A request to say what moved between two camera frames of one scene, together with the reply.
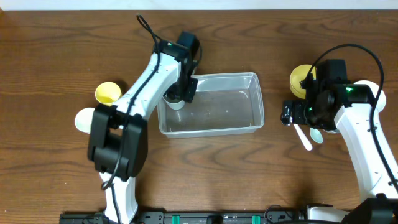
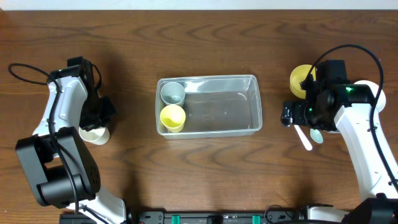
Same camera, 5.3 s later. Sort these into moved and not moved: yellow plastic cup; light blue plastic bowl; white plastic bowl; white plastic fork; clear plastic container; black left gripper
Moved: yellow plastic cup; black left gripper
Not moved: white plastic fork; white plastic bowl; clear plastic container; light blue plastic bowl
